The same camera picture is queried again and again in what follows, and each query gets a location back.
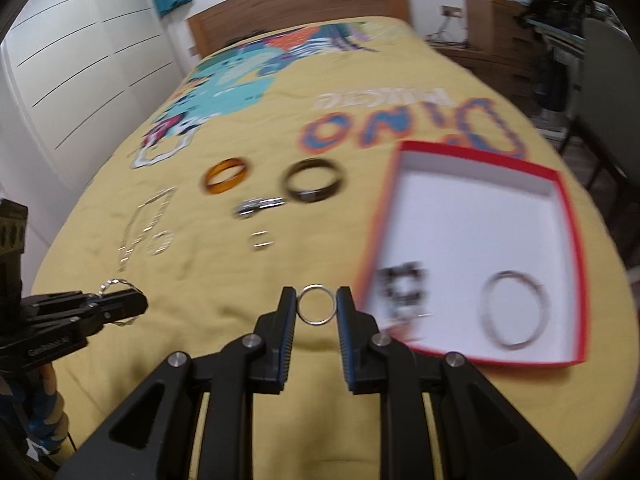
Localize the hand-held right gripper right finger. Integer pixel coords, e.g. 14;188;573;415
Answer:
336;286;578;480

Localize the silver chain necklace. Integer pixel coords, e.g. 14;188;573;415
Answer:
116;186;178;273

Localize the yellow printed blanket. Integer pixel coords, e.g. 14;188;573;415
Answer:
30;16;632;480

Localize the small silver hoop earring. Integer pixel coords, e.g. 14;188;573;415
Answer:
147;231;176;257

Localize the chunky silver bracelet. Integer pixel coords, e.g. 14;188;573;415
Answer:
234;196;287;220

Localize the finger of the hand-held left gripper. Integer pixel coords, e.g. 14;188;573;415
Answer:
22;289;147;318
30;296;149;339

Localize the thin silver hoop ring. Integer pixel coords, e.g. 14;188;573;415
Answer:
99;276;138;327

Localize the black and white jewelry piece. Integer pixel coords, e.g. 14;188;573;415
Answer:
377;262;432;318

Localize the red box with white inside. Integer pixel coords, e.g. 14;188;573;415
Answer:
354;141;587;370

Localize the wooden dresser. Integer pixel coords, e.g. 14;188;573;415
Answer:
462;0;540;92

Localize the wooden bed headboard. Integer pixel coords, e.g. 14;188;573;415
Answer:
186;0;414;59

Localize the grey chair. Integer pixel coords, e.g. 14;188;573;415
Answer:
559;16;640;203

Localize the person's left hand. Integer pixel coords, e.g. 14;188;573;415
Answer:
27;364;69;457

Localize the dark brown bangle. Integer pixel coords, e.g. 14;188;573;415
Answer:
281;157;346;205

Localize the thin silver bangle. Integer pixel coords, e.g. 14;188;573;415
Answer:
477;270;551;348

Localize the white wardrobe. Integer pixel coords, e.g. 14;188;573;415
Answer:
0;0;202;203

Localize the plain silver ring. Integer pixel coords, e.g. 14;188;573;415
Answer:
296;284;339;326

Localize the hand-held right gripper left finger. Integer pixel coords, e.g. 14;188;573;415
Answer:
52;286;301;480

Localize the orange amber bangle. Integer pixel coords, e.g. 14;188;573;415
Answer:
201;157;251;196

